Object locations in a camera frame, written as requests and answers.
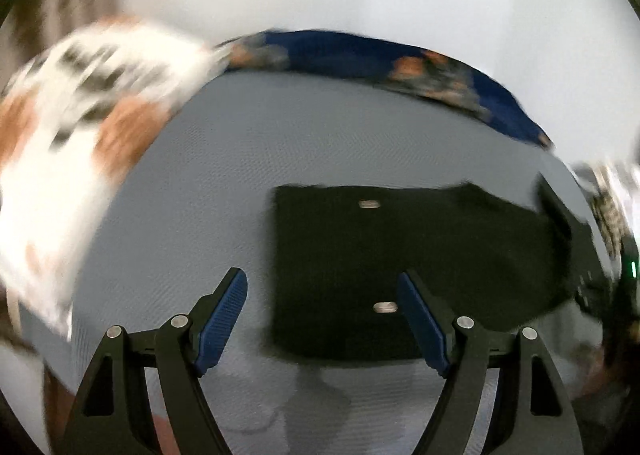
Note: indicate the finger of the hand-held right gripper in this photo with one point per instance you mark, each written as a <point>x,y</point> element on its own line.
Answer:
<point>555,210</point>

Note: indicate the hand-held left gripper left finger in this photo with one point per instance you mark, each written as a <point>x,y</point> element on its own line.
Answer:
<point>225,320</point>

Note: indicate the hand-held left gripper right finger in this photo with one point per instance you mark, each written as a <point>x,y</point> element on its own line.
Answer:
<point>420,320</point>

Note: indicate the black pants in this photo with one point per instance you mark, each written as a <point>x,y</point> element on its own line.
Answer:
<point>340,245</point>

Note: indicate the black white patterned cloth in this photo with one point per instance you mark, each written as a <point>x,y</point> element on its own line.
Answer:
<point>607,215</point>

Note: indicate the grey mesh mattress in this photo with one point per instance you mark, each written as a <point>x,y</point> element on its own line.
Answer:
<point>200,185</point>

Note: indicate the white floral pillow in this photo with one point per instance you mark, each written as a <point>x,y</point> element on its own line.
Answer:
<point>50,185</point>

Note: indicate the blue floral blanket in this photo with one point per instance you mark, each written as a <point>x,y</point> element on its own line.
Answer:
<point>330,52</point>

